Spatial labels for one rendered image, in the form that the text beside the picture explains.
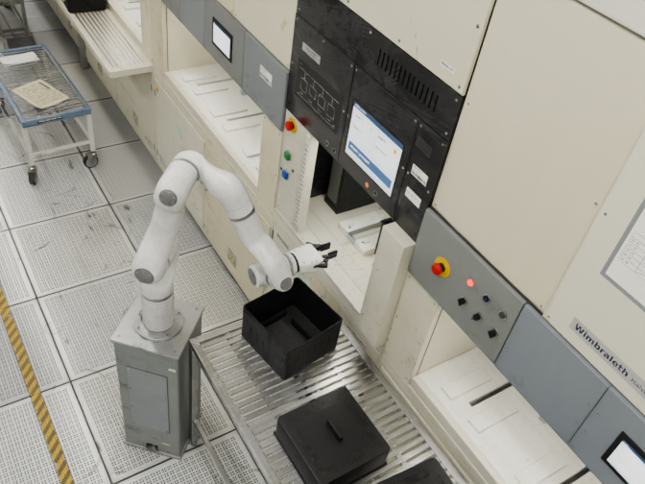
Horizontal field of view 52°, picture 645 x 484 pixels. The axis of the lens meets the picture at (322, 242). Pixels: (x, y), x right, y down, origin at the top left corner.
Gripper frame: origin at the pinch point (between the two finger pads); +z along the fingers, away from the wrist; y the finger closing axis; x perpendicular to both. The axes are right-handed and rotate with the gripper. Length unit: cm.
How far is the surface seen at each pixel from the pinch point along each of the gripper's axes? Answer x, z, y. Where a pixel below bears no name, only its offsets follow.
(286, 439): -36, -38, 42
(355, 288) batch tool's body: -31.9, 20.2, -2.5
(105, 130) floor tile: -119, 1, -272
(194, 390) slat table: -74, -47, -13
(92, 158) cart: -111, -21, -231
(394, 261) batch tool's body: 13.0, 8.7, 24.6
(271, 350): -33.1, -26.0, 9.0
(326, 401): -33, -20, 38
